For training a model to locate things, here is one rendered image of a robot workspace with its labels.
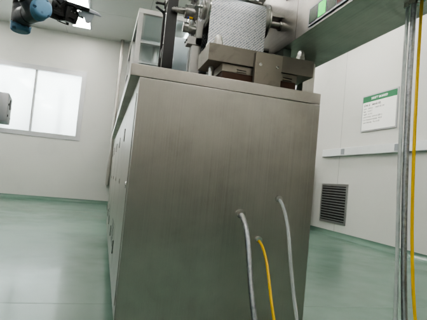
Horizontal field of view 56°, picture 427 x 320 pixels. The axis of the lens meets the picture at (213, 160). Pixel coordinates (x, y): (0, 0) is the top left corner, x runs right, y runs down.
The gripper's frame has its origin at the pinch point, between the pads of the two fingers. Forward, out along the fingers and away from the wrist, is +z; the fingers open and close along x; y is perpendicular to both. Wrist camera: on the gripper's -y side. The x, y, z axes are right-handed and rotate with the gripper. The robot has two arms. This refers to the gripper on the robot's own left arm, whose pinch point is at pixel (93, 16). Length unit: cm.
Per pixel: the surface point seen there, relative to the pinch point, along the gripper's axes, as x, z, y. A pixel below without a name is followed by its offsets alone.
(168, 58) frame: 20.6, 29.5, 10.4
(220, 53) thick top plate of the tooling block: 72, 9, 14
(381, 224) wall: 21, 368, 95
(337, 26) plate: 98, 38, -4
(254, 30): 63, 36, -3
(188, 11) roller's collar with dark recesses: 25.3, 32.1, -12.3
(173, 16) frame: 18.2, 30.0, -9.6
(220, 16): 55, 23, -5
